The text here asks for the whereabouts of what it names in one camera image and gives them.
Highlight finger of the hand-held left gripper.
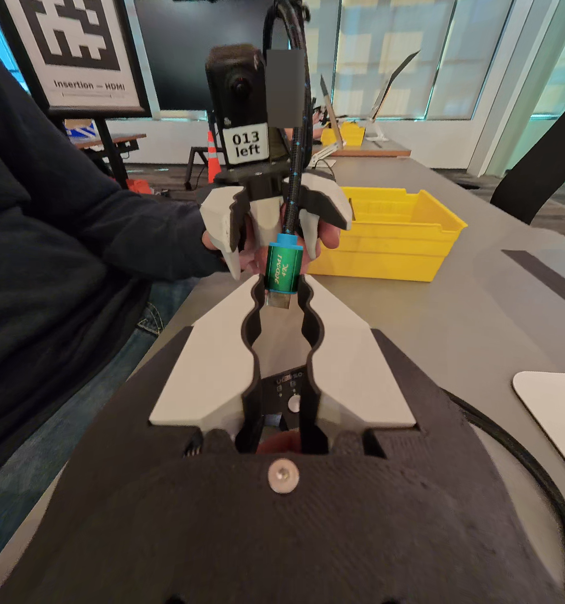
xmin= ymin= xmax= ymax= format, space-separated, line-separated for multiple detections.
xmin=297 ymin=176 xmax=354 ymax=261
xmin=200 ymin=185 xmax=251 ymax=282

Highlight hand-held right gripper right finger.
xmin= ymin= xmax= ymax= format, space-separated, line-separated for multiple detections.
xmin=297 ymin=276 xmax=416 ymax=455

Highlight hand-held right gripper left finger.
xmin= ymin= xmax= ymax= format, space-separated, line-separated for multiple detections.
xmin=149 ymin=275 xmax=264 ymax=455

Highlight blue-flecked braided hdmi cable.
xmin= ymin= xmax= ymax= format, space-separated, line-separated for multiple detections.
xmin=263 ymin=0 xmax=314 ymax=311

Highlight orange traffic cone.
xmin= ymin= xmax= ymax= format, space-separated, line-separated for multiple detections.
xmin=207 ymin=130 xmax=223 ymax=184

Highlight large black screen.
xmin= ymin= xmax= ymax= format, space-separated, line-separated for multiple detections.
xmin=133 ymin=0 xmax=340 ymax=111

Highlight small yellow bin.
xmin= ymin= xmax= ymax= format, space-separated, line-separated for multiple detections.
xmin=321 ymin=122 xmax=365 ymax=147

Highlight wooden side table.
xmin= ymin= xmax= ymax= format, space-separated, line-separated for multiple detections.
xmin=311 ymin=137 xmax=411 ymax=159

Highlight tilted dark board on stand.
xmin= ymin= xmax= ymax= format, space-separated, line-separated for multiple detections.
xmin=320 ymin=75 xmax=347 ymax=159
xmin=370 ymin=49 xmax=422 ymax=142

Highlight yellow plastic bin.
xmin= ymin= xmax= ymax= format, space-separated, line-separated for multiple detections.
xmin=308 ymin=186 xmax=468 ymax=283

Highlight framed marker sign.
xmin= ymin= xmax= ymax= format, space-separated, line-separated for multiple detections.
xmin=0 ymin=0 xmax=151 ymax=118

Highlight white board stand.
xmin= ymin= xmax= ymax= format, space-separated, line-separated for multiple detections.
xmin=513 ymin=371 xmax=565 ymax=484

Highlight black highback office chair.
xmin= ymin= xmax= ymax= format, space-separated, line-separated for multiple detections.
xmin=490 ymin=82 xmax=565 ymax=225

